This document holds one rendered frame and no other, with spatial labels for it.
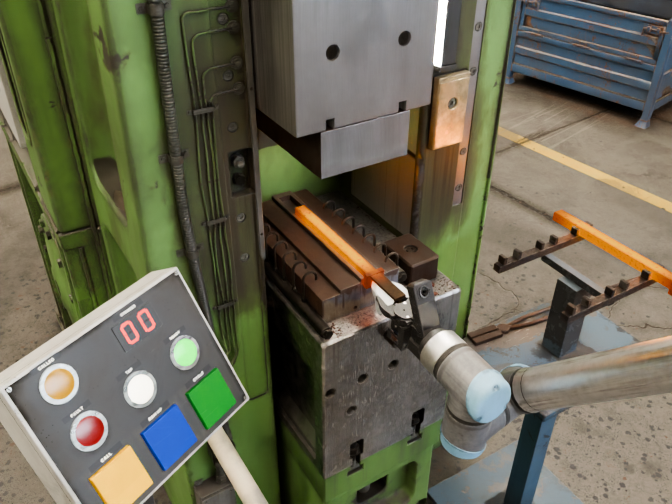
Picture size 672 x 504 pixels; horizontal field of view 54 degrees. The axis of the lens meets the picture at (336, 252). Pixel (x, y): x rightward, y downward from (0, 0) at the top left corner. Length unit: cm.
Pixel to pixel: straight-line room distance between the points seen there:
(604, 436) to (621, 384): 142
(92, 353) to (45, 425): 12
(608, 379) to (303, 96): 69
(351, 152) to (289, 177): 58
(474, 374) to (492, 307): 179
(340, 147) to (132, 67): 38
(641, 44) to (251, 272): 386
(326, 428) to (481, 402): 48
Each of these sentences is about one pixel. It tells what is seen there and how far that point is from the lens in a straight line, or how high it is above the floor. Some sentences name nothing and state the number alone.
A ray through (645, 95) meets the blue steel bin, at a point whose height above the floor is 20.
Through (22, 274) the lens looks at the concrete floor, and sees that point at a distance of 345.
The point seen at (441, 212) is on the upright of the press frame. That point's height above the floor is 99.
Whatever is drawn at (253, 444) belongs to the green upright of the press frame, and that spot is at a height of 46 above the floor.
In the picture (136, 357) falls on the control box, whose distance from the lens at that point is 111.
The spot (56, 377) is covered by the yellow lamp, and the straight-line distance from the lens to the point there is 105.
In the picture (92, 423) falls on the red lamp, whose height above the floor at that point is 110.
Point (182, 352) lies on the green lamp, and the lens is 116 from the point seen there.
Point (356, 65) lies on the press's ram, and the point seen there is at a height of 147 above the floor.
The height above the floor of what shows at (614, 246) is 98.
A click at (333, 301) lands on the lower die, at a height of 97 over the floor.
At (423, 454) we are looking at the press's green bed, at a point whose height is 34.
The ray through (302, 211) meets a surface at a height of 101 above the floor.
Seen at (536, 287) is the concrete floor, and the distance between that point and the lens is 319.
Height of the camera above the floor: 187
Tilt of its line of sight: 35 degrees down
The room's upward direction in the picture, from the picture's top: straight up
